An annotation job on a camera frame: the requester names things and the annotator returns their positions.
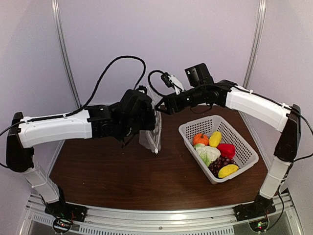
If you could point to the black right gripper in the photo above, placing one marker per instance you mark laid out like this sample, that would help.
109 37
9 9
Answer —
167 102

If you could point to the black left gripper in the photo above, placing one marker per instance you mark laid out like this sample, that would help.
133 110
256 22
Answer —
150 124

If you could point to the clear polka dot zip bag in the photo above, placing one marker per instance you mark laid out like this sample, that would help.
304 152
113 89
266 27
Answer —
151 139

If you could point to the white toy cauliflower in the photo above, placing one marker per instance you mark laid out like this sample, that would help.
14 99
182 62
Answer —
207 153

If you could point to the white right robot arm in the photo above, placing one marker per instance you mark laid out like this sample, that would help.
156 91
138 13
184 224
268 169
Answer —
283 118

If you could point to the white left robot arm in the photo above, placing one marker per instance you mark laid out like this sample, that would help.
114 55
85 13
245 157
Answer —
92 122

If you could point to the orange toy pumpkin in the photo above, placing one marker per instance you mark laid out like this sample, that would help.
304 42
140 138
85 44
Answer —
201 138

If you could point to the yellow toy lemon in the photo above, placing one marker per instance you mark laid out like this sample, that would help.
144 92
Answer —
215 139

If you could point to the red toy bell pepper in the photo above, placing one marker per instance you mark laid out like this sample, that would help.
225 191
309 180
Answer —
227 150

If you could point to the dark red toy grapes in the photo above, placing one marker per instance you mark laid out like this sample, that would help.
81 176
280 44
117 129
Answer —
218 164

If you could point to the yellow toy mango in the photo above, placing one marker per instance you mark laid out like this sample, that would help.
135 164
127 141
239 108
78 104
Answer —
227 170

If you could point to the white perforated plastic basket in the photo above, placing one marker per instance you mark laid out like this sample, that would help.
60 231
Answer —
245 156

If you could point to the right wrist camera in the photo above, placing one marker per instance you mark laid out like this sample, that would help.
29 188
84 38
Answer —
172 82

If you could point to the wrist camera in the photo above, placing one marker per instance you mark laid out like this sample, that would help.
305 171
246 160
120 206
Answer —
172 82
142 89

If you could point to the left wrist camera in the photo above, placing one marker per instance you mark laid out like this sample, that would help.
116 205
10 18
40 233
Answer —
142 89

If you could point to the front aluminium rail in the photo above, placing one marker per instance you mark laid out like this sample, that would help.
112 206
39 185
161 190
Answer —
208 221

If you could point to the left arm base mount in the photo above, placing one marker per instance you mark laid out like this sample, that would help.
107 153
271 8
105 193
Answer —
65 216

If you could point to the left aluminium frame post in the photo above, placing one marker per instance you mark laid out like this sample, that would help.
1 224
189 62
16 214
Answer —
63 51

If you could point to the aluminium frame post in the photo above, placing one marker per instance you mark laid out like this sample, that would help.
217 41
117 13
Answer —
259 26
63 51

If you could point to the right aluminium frame post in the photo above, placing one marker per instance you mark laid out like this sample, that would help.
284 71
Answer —
259 26

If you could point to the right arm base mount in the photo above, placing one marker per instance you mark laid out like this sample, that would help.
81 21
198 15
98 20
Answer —
256 215

